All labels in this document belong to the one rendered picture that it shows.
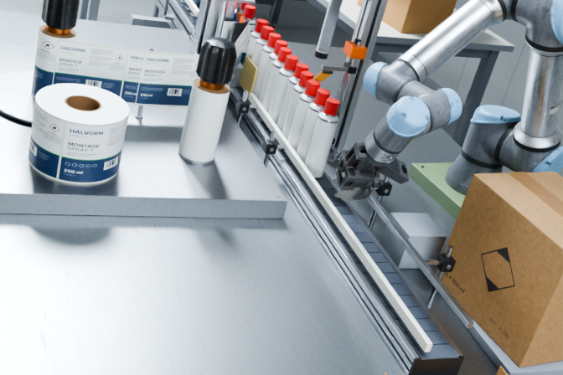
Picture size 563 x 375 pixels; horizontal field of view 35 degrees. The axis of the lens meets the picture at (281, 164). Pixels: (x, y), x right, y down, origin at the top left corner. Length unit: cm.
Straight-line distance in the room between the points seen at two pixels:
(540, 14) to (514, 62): 313
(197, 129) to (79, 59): 34
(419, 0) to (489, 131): 166
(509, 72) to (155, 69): 324
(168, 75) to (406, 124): 73
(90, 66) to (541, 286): 117
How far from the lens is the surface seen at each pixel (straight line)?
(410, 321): 174
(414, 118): 177
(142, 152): 214
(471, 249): 192
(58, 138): 192
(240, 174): 214
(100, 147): 193
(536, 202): 189
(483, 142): 236
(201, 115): 208
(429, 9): 399
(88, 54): 222
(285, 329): 175
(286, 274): 191
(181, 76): 228
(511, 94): 519
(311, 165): 219
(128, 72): 224
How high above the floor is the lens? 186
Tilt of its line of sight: 26 degrees down
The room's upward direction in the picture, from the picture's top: 15 degrees clockwise
